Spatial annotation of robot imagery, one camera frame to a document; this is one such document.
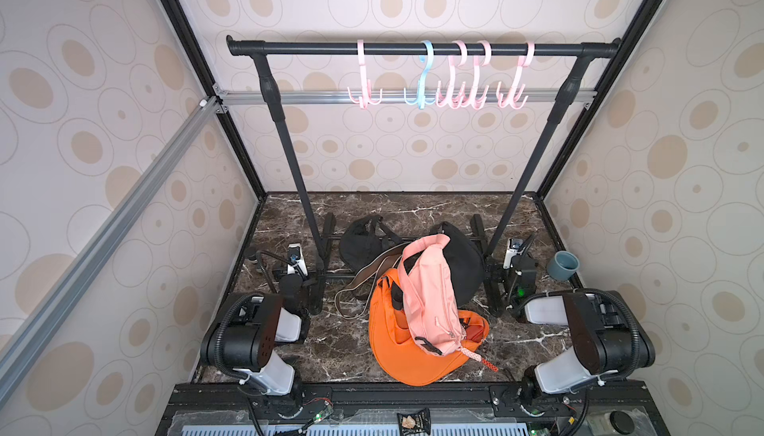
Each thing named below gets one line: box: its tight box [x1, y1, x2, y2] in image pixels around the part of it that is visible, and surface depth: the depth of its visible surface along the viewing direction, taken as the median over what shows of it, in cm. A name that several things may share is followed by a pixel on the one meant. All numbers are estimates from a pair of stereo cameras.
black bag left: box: [340, 215, 404, 271], surface depth 103 cm
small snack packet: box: [396, 407, 432, 436], surface depth 71 cm
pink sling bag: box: [397, 233, 483, 363], surface depth 82 cm
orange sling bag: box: [368, 268, 491, 386], surface depth 81 cm
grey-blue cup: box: [547, 249, 580, 281], surface depth 96 cm
